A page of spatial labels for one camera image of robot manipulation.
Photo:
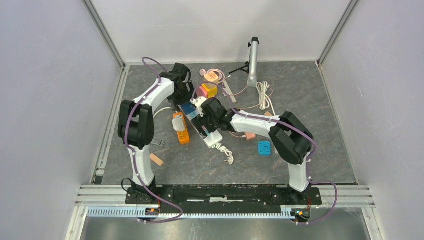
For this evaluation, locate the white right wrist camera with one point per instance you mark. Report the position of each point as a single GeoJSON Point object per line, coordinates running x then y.
{"type": "Point", "coordinates": [197, 102]}

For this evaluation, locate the beige patterned cube socket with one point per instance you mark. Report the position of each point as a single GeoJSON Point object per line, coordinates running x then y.
{"type": "Point", "coordinates": [212, 77]}

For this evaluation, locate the yellow cube adapter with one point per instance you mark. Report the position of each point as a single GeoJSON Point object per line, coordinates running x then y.
{"type": "Point", "coordinates": [211, 90]}

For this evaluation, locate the white plug adapter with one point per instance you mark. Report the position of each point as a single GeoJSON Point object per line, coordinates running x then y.
{"type": "Point", "coordinates": [178, 123]}

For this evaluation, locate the small salmon charger plug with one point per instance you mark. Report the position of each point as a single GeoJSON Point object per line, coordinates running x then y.
{"type": "Point", "coordinates": [249, 135]}

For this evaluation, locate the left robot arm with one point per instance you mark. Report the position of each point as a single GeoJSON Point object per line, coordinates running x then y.
{"type": "Point", "coordinates": [136, 118]}

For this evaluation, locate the dark blue cube socket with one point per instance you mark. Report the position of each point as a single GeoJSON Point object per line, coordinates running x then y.
{"type": "Point", "coordinates": [188, 108]}

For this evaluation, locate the white strip cord plug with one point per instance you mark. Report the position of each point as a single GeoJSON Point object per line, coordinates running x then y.
{"type": "Point", "coordinates": [223, 149]}

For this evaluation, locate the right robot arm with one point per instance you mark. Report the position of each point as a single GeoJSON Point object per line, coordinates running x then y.
{"type": "Point", "coordinates": [292, 140]}

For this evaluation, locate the orange power strip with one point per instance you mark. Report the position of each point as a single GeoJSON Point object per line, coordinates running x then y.
{"type": "Point", "coordinates": [183, 137]}

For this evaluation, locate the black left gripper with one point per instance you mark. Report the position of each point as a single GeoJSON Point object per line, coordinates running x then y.
{"type": "Point", "coordinates": [174, 102]}

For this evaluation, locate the silver microphone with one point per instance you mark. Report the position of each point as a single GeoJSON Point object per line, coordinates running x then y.
{"type": "Point", "coordinates": [252, 78]}

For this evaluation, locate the pink cube adapter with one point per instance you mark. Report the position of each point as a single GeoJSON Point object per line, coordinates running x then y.
{"type": "Point", "coordinates": [202, 92]}

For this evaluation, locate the white long power strip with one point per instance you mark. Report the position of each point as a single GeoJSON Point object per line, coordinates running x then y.
{"type": "Point", "coordinates": [199, 124]}

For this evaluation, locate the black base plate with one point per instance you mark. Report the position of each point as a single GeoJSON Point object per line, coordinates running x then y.
{"type": "Point", "coordinates": [223, 199]}

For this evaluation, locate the light blue cube socket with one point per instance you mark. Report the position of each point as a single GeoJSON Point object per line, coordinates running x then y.
{"type": "Point", "coordinates": [264, 148]}

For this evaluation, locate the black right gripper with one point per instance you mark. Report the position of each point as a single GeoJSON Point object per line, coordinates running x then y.
{"type": "Point", "coordinates": [201, 121]}

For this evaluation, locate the tan wooden block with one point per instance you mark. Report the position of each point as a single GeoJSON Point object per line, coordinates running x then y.
{"type": "Point", "coordinates": [154, 158]}

